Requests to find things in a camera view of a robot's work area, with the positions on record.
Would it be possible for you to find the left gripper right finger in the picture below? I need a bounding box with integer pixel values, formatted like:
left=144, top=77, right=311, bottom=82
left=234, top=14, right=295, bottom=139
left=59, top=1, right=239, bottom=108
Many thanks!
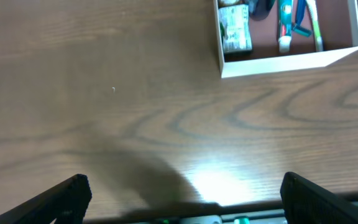
left=280, top=172, right=358, bottom=224

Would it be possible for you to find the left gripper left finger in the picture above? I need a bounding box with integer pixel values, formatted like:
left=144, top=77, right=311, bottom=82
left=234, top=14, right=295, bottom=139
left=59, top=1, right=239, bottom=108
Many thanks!
left=0, top=174, right=92, bottom=224

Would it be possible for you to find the blue disposable razor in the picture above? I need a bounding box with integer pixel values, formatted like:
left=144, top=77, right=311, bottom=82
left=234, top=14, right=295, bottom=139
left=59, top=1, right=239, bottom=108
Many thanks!
left=292, top=0, right=312, bottom=37

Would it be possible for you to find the teal toothpaste tube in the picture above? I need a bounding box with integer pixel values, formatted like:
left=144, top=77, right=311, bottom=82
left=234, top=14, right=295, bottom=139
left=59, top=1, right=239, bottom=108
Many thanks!
left=278, top=0, right=293, bottom=54

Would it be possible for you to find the green white packet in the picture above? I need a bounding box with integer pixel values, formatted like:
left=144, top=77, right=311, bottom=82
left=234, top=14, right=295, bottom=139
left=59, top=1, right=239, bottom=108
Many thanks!
left=218, top=4, right=253, bottom=54

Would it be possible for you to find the blue pump bottle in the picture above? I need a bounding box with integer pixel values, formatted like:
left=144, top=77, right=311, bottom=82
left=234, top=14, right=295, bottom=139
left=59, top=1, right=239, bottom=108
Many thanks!
left=248, top=0, right=275, bottom=21

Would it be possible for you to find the green white toothbrush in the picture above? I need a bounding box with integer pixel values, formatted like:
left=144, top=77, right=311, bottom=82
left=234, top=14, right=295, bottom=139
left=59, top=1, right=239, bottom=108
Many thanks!
left=306, top=0, right=323, bottom=52

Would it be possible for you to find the white box pink interior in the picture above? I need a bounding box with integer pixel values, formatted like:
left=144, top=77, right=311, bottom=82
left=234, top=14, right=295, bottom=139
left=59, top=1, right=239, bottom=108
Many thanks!
left=214, top=0, right=358, bottom=78

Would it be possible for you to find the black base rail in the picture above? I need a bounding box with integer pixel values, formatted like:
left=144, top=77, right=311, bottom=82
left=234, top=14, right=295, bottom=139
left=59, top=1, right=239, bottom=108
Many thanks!
left=82, top=198, right=358, bottom=224

